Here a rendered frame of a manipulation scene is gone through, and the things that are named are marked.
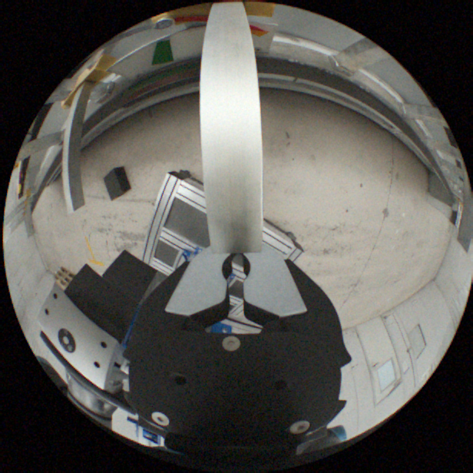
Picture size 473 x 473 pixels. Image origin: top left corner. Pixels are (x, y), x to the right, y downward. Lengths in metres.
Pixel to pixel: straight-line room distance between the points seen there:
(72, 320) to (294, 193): 1.07
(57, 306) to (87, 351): 0.08
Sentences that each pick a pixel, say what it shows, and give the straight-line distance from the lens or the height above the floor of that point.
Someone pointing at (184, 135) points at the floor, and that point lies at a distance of 1.02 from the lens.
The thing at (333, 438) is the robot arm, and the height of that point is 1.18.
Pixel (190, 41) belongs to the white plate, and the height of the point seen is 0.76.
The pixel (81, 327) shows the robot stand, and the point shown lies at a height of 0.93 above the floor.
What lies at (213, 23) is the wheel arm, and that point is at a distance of 0.15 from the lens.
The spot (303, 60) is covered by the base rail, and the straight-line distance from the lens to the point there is 0.35.
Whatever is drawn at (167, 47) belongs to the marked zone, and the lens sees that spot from 0.30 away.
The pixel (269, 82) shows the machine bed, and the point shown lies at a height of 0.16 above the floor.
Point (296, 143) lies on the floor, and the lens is 1.00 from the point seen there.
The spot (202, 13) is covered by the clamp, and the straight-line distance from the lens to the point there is 0.25.
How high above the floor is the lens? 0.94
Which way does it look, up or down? 62 degrees down
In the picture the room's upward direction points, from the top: 178 degrees counter-clockwise
